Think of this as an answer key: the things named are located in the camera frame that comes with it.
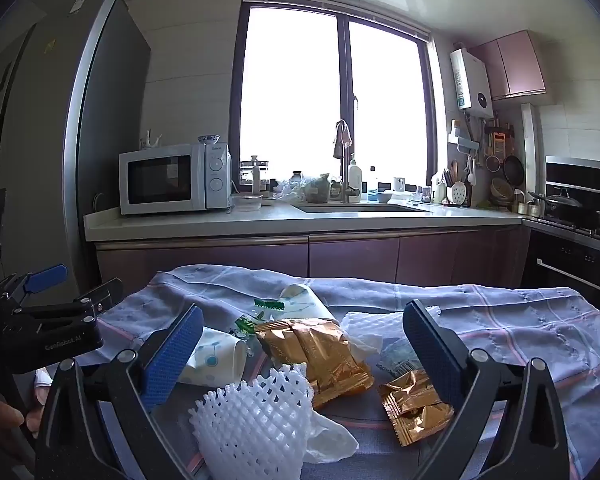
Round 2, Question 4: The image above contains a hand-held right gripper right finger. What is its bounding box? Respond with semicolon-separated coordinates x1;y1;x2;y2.
402;300;573;480

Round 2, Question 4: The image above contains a clear barcode wrapper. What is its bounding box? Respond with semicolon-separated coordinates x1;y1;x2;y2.
377;340;423;376

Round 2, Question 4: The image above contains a glass food container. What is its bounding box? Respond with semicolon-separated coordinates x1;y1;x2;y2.
231;194;264;212

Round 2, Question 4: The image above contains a white soap dispenser bottle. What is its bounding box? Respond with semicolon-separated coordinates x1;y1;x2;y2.
348;155;363;202

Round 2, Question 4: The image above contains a flat white foam fruit net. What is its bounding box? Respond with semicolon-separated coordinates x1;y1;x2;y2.
340;305;441;353

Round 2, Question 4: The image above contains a grey refrigerator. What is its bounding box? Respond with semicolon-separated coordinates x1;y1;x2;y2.
0;0;152;306

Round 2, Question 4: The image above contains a wall-mounted storage shelf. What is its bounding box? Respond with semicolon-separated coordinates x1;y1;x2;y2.
449;120;481;153

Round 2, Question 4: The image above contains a person's left hand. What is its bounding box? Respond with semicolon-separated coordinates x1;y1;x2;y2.
0;389;27;461

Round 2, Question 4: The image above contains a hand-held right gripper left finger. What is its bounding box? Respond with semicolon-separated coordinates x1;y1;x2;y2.
34;304;206;480

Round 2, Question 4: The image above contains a white perforated utensil holder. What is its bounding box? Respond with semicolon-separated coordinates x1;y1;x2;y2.
446;182;470;207

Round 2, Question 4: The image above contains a kitchen sink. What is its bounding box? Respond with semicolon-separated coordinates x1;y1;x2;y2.
291;202;433;215

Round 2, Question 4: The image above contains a clear green printed wrapper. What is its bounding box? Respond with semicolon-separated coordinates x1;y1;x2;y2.
228;310;271;356

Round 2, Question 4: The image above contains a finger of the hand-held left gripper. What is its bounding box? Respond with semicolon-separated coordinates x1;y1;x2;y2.
0;264;68;306
72;278;125;318

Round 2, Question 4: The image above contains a large white foam fruit net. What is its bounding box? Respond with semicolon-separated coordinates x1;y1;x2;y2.
188;364;316;480

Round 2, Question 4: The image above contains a white water heater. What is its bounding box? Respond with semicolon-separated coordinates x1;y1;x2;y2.
449;49;494;120

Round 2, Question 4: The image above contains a kitchen counter with maroon cabinets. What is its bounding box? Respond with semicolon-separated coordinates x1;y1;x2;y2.
83;200;531;293

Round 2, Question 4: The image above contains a large gold snack wrapper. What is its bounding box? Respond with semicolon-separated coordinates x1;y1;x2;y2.
254;319;376;409

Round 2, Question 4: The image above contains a metal kitchen faucet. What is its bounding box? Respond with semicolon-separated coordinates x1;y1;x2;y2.
335;120;361;204

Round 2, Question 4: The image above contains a wok with lid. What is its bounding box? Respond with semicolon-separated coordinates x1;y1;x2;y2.
527;187;583;221

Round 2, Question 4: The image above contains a blue checked cloth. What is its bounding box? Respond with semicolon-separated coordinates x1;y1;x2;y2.
87;264;600;480

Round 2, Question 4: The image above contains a pile of clear plastic bags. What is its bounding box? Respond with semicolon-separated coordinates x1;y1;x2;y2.
275;172;331;203

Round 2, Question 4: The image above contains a small gold snack wrapper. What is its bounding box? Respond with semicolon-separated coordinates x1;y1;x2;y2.
377;370;455;447

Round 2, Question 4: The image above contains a dotted paper cup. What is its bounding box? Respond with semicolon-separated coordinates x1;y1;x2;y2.
280;284;340;323
180;326;247;386

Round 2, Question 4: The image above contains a beige cloth on faucet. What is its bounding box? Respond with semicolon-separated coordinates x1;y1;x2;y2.
332;122;353;160

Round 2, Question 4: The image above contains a white microwave oven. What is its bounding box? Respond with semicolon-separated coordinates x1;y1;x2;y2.
118;142;232;217

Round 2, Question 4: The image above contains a pink wall cabinet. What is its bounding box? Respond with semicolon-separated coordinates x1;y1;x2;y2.
469;30;547;102

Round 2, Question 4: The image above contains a stack of ceramic bowls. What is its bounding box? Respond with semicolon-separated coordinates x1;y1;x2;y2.
490;177;515;206

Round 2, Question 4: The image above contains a black hanging frying pan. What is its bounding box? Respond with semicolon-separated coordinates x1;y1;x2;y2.
502;155;525;183

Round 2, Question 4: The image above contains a kitchen window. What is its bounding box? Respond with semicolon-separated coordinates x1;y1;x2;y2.
232;2;438;191

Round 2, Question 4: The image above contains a glass coffee press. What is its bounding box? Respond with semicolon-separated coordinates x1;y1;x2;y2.
240;156;271;196

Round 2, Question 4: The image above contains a black built-in oven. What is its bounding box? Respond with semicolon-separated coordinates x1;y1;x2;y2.
522;225;600;311

